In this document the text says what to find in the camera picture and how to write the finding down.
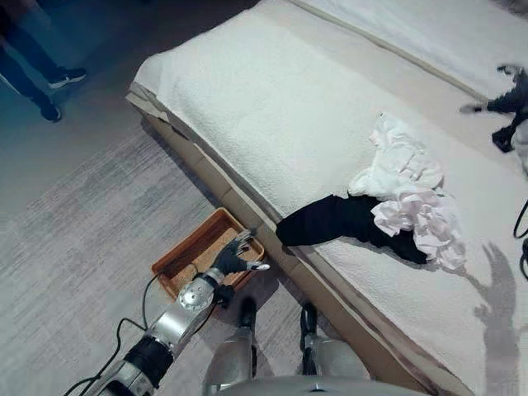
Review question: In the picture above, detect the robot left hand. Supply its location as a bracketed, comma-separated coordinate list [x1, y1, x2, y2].
[214, 229, 271, 275]

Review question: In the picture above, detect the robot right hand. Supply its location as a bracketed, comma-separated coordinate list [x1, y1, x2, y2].
[460, 63, 528, 153]

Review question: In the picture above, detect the beige bed base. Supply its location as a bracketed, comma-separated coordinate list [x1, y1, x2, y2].
[125, 81, 475, 396]

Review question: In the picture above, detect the robot left leg silver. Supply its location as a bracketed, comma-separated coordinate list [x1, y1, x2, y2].
[205, 296, 259, 396]

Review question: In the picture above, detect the robot leg silver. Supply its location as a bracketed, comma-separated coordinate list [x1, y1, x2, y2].
[205, 296, 259, 396]
[299, 303, 370, 396]

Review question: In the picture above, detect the white folded duvet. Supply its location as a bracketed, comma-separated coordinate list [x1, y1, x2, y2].
[288, 0, 528, 102]

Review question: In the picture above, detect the black garment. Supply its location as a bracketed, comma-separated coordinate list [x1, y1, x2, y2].
[275, 193, 430, 266]

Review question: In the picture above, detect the white crumpled garment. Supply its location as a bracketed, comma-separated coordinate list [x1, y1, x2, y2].
[347, 112, 447, 199]

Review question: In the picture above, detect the robot right leg silver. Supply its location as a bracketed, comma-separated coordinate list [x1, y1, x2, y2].
[299, 303, 370, 396]

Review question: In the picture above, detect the pale pink crumpled garment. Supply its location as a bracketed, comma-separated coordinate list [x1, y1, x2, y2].
[370, 187, 469, 272]

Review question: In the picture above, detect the white textured bedspread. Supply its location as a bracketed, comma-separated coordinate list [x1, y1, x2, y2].
[134, 0, 528, 396]

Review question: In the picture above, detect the robot torso grey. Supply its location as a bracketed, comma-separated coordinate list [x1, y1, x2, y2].
[217, 374, 421, 396]

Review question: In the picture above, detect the person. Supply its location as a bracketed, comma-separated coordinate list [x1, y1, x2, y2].
[0, 0, 88, 124]

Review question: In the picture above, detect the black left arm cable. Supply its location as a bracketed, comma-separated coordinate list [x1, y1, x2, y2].
[61, 272, 166, 396]

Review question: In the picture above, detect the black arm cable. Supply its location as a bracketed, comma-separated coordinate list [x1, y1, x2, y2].
[512, 197, 528, 272]
[61, 272, 166, 396]

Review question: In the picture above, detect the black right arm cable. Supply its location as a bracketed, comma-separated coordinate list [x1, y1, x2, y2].
[512, 197, 528, 272]

